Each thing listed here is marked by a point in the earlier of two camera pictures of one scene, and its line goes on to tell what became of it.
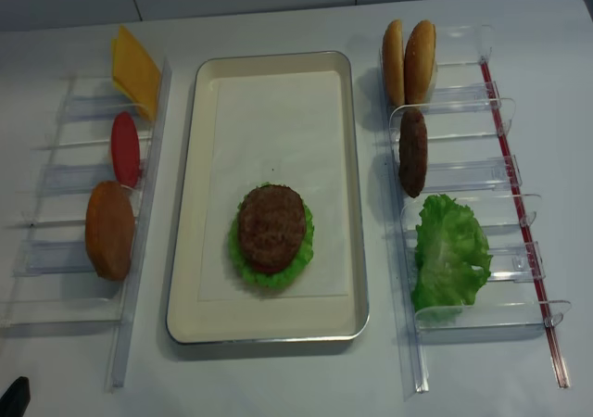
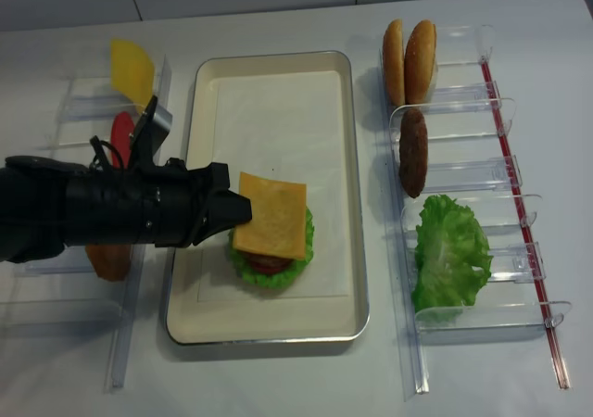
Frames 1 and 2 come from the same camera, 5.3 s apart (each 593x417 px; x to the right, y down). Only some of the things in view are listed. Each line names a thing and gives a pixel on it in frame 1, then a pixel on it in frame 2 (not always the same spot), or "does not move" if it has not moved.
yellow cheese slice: x=136 y=73 → x=278 y=222
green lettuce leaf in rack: x=452 y=259 does not move
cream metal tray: x=343 y=320 does not move
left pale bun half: x=393 y=56 does not move
